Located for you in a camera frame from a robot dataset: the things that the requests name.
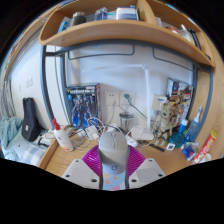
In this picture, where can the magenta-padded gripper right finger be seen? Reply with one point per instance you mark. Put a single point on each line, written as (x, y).
(148, 170)

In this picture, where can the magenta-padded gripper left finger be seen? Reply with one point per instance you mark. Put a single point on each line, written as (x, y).
(78, 171)

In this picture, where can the grey computer mouse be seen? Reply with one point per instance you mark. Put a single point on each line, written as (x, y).
(113, 150)

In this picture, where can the small white cube clock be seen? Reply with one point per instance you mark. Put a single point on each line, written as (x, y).
(170, 146)

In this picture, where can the white power strip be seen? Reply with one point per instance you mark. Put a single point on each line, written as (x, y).
(132, 141)

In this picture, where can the white red-capped lotion bottle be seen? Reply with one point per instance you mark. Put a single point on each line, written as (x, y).
(63, 138)

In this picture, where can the white charger block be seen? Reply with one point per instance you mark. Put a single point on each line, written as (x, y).
(91, 132)

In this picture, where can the teal round dish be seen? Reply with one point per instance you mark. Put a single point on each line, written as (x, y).
(176, 140)

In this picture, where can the blue snack packet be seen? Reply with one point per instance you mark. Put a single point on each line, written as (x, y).
(189, 151)

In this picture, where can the blue plaid pillow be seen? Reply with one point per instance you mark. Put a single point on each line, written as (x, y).
(33, 155)

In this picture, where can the glass jar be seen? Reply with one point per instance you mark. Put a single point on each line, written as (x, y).
(126, 121)

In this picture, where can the tan robot figure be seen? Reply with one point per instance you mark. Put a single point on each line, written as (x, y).
(168, 120)

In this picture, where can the blue white-capped tube bottle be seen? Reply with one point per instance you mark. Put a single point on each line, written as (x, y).
(183, 127)

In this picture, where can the red yellow-lidded snack can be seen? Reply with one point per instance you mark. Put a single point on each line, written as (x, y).
(205, 146)

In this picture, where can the blue robot model kit box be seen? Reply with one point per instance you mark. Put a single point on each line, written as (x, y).
(81, 105)

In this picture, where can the black bag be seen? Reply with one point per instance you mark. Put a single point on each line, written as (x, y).
(30, 121)

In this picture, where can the white desk lamp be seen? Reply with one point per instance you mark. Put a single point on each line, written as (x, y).
(147, 100)

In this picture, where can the teal blanket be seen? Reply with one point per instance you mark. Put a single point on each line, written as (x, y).
(10, 131)

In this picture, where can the colourful printed box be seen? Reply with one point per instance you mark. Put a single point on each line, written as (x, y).
(181, 90)

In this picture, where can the wooden shelf unit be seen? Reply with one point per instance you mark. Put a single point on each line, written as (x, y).
(116, 31)

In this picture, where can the white wall socket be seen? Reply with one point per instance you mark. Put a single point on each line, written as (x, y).
(112, 98)

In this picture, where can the white wall switch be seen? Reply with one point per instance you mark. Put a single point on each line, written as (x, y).
(29, 82)

